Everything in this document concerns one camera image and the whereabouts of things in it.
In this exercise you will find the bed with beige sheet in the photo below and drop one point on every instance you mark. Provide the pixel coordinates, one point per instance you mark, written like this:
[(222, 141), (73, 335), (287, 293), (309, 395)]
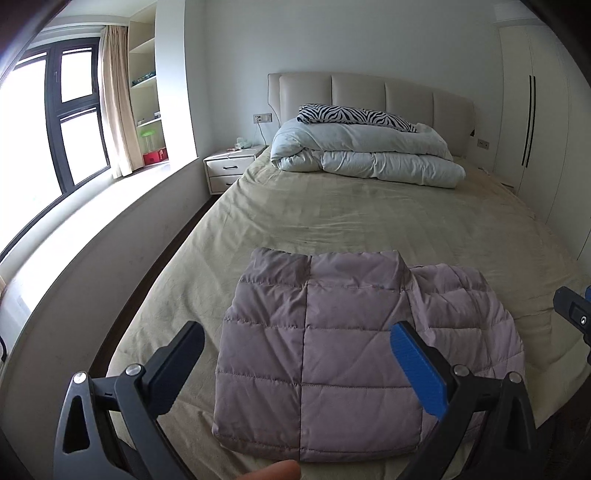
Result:
[(369, 217)]

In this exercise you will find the green plastic container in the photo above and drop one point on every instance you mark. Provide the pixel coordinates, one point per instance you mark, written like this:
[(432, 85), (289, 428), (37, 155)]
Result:
[(147, 141)]

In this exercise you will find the person's left hand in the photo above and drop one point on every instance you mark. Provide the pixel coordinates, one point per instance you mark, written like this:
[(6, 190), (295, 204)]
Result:
[(272, 471)]

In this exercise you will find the teal item on nightstand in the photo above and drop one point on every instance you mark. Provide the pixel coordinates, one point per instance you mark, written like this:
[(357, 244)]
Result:
[(242, 144)]

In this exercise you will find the mauve quilted down jacket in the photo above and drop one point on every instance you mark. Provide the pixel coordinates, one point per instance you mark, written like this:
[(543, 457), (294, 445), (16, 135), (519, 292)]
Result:
[(346, 346)]

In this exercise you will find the wall socket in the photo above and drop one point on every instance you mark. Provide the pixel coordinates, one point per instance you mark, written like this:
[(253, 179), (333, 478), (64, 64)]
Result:
[(483, 143), (262, 118)]

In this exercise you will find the white wall shelf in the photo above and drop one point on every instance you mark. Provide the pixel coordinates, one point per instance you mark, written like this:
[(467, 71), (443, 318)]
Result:
[(145, 60)]

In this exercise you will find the white folded duvet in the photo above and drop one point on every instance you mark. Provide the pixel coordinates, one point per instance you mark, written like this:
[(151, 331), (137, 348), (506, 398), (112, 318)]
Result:
[(360, 157)]

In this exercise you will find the white wardrobe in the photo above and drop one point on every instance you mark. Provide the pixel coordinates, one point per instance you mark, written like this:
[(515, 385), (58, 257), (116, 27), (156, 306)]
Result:
[(545, 138)]

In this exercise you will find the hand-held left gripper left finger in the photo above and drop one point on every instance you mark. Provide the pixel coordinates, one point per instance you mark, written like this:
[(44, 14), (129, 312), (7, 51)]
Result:
[(171, 374)]

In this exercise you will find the white nightstand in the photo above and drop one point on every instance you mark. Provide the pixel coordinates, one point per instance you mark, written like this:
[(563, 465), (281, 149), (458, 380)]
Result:
[(226, 168)]

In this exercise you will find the zebra striped pillow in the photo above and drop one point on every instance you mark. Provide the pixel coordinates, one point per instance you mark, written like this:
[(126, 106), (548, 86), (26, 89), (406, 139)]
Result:
[(351, 116)]

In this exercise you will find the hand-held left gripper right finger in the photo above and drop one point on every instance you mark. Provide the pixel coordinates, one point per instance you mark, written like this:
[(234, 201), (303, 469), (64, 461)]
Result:
[(415, 364)]

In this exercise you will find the cream padded headboard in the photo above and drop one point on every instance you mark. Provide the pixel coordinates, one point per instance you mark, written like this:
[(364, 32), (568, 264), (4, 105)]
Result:
[(360, 90)]

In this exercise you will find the red box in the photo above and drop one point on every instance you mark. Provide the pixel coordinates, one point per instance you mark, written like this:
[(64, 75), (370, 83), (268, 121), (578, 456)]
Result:
[(154, 157)]

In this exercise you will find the black framed window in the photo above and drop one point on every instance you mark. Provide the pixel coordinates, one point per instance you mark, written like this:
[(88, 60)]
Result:
[(74, 138)]

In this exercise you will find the beige curtain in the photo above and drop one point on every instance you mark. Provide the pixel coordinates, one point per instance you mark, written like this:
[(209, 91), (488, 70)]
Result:
[(119, 106)]

